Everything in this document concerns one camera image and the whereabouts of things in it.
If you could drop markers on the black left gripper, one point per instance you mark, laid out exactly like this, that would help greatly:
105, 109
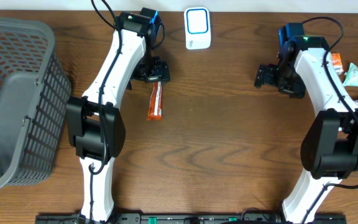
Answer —
155, 73

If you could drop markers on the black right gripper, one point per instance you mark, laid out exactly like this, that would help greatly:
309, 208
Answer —
265, 76

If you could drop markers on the orange snack bar wrapper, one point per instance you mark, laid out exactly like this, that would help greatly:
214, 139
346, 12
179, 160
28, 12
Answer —
155, 103

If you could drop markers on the small orange tissue packet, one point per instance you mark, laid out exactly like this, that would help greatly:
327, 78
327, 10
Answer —
337, 63

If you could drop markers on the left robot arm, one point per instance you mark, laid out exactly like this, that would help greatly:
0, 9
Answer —
95, 125

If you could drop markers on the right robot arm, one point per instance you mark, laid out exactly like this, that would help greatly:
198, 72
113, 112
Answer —
329, 151

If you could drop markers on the white barcode scanner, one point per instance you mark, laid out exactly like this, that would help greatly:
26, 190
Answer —
197, 28

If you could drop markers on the grey plastic mesh basket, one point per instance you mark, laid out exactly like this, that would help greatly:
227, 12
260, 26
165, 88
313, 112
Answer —
34, 90

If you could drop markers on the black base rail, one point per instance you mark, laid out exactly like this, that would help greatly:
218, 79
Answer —
136, 218

